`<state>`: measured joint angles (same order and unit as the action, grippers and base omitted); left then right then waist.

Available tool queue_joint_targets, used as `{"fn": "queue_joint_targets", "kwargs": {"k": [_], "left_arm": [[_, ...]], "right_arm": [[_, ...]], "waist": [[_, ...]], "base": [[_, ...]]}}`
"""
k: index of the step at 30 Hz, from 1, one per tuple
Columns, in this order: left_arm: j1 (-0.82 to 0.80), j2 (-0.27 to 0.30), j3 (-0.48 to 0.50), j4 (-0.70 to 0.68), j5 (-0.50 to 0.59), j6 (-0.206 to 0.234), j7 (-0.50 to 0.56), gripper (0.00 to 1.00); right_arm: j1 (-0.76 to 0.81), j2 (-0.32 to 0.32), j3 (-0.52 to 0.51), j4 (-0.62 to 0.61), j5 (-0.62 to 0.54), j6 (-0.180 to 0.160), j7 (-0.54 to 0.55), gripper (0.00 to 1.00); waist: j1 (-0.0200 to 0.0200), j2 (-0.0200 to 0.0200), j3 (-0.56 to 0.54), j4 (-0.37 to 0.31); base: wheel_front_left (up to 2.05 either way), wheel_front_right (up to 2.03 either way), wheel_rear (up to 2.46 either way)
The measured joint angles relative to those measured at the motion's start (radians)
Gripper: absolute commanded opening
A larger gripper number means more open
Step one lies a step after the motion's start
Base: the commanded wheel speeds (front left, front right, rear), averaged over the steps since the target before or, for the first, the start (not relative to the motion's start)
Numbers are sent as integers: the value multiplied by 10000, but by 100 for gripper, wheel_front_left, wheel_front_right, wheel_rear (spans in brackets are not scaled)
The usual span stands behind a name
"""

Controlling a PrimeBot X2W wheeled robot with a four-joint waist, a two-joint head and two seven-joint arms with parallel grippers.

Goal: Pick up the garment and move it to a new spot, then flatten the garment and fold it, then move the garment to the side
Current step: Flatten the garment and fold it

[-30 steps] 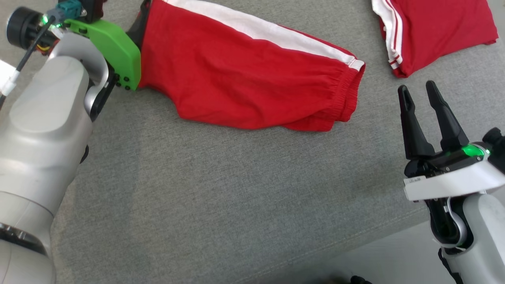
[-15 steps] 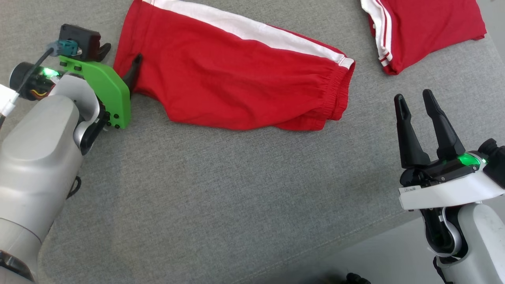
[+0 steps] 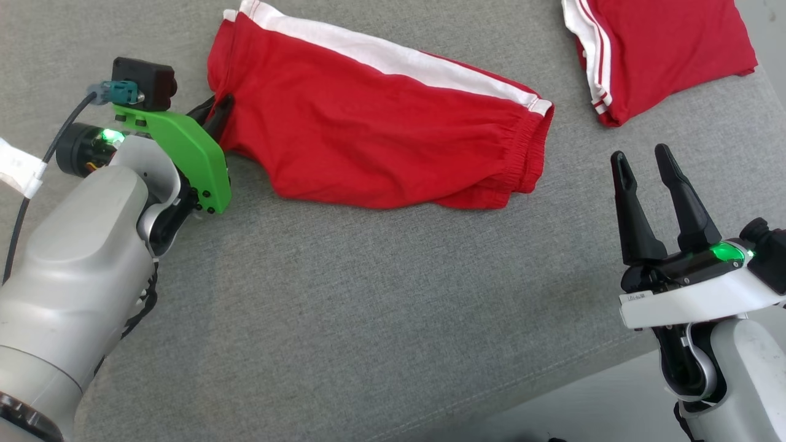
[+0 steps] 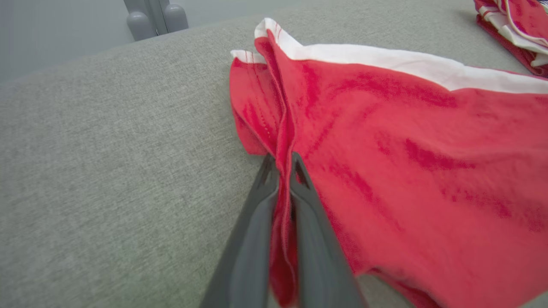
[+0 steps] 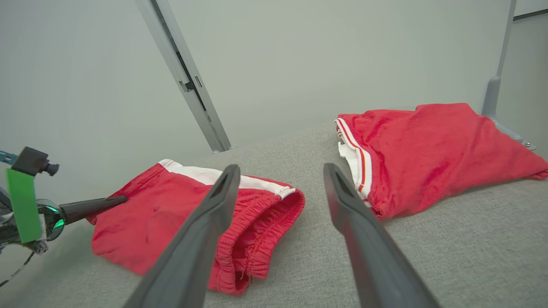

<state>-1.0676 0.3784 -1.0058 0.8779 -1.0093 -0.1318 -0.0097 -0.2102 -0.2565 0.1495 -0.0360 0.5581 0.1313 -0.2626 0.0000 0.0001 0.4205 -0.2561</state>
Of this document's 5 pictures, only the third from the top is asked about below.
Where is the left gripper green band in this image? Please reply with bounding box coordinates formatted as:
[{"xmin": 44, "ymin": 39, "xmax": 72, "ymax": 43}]
[{"xmin": 56, "ymin": 93, "xmax": 235, "ymax": 214}]

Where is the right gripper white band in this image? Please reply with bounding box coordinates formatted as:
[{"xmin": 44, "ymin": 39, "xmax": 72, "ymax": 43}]
[{"xmin": 611, "ymin": 144, "xmax": 786, "ymax": 330}]

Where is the white cable label tag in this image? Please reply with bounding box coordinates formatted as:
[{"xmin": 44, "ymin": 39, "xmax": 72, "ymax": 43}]
[{"xmin": 0, "ymin": 138, "xmax": 47, "ymax": 198}]

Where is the red jersey shirt number print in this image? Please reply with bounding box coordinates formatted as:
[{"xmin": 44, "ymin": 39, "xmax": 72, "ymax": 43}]
[{"xmin": 562, "ymin": 0, "xmax": 759, "ymax": 128}]

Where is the red shorts white side stripe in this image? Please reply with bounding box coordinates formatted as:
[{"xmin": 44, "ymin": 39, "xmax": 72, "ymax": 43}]
[{"xmin": 207, "ymin": 0, "xmax": 555, "ymax": 211}]

